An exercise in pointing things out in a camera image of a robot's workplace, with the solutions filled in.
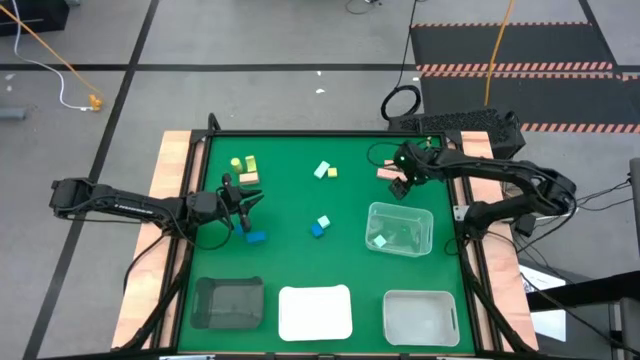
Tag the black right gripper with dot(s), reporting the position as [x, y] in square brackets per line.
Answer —
[415, 160]

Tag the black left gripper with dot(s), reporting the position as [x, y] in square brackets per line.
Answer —
[217, 207]

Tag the long light mint block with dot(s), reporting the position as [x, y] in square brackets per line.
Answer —
[321, 169]

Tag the light mint cube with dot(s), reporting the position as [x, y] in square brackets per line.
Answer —
[324, 221]
[380, 241]

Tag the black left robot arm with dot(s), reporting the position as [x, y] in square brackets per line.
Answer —
[130, 207]

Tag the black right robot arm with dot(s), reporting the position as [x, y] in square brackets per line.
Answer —
[500, 168]

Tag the long pink block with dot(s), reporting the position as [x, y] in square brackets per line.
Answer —
[387, 174]

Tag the clear plastic bin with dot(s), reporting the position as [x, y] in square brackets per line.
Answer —
[400, 220]

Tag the yellow-green rectangular block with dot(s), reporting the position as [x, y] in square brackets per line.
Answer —
[250, 163]

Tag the yellow-green cylinder block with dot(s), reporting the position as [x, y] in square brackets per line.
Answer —
[236, 165]

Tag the blue rectangular block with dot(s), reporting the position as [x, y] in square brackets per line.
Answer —
[256, 237]
[238, 230]

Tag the small yellow cube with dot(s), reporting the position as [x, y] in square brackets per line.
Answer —
[332, 172]

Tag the dark blue cube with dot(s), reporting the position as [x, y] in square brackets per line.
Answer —
[317, 230]

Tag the green table mat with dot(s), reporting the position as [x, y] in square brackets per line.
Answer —
[300, 260]

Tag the black mesh bin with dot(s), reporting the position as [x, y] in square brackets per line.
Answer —
[227, 302]

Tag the small black power adapter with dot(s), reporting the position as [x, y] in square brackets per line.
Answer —
[525, 226]

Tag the black floor mat striped edge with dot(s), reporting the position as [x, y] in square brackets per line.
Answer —
[540, 45]
[550, 100]

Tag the white paper sheet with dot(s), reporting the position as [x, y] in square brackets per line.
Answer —
[550, 325]

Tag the grey vertical pole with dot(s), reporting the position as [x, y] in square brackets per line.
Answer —
[636, 200]

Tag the grey flat object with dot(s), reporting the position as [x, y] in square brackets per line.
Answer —
[12, 113]

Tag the black box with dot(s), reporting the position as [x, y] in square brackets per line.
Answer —
[30, 17]

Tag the grey metal bracket plate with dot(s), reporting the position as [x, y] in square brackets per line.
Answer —
[461, 212]

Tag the black frame corner brace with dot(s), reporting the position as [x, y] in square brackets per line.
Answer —
[214, 122]

